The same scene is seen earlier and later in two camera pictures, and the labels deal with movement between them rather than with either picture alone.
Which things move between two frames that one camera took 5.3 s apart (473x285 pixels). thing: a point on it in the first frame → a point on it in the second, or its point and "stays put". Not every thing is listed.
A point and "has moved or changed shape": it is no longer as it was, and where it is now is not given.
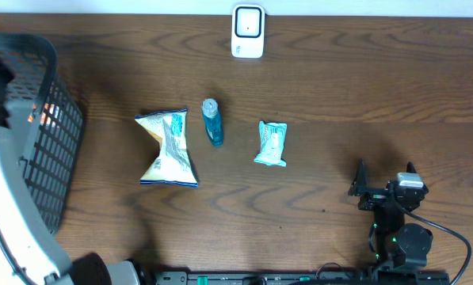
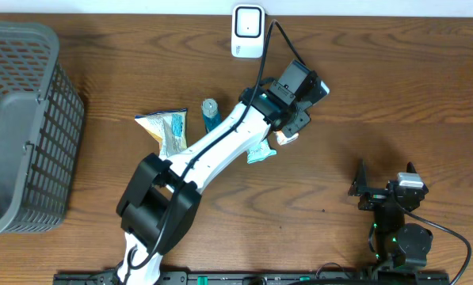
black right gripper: [374, 196] stays put
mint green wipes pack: [272, 136] has moved or changed shape
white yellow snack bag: [173, 164] stays put
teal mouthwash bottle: [213, 121] stays put
